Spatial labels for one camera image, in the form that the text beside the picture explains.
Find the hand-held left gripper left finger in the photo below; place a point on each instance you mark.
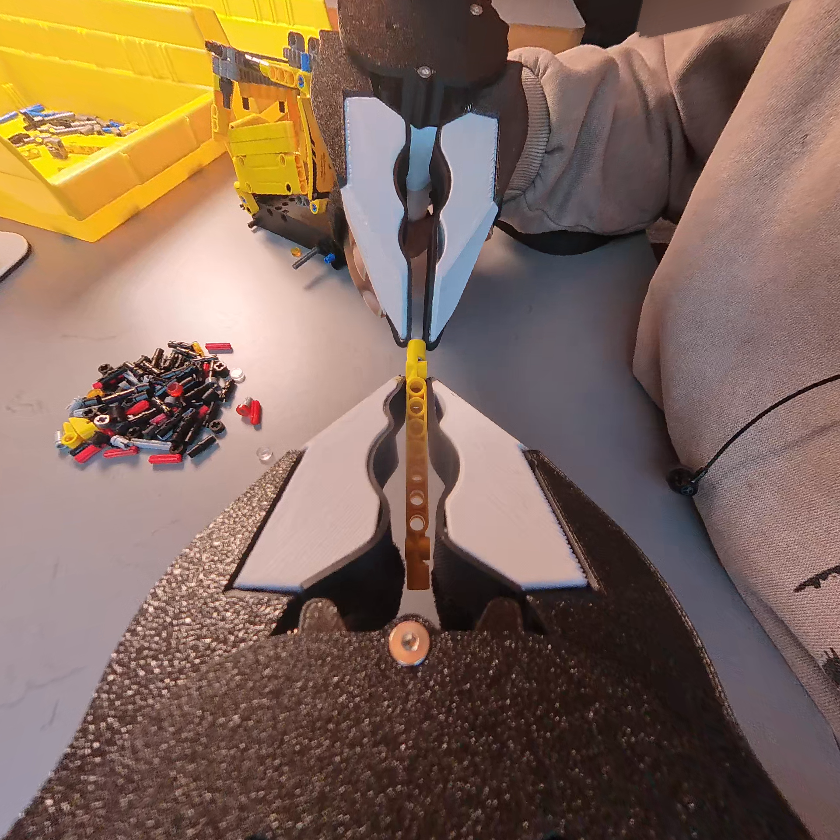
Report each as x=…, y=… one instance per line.
x=308, y=525

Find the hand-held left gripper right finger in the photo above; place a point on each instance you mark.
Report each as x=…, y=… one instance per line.
x=512, y=525

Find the person's beige sweatshirt torso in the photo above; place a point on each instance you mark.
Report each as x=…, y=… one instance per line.
x=754, y=328

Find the yellow toy robot model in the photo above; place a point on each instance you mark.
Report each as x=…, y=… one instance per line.
x=269, y=151

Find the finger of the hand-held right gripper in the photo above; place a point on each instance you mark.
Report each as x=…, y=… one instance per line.
x=472, y=197
x=371, y=197

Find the heap of grey blue pieces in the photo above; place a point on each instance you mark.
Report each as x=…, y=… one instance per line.
x=65, y=128

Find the yellow perforated beam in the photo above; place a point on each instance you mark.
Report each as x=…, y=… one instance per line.
x=417, y=426

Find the white book stand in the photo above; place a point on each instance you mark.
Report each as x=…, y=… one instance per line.
x=10, y=256

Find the pile of small connector pins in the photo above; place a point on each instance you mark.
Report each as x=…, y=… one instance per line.
x=164, y=407

